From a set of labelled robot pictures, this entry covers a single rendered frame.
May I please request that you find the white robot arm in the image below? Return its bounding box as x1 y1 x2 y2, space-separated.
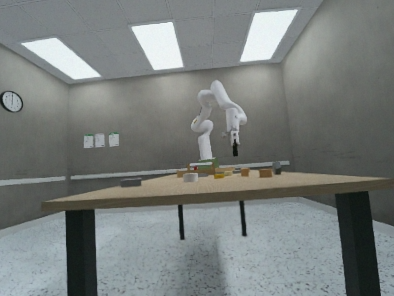
191 81 247 160

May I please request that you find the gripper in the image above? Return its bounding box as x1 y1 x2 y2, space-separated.
228 131 239 157

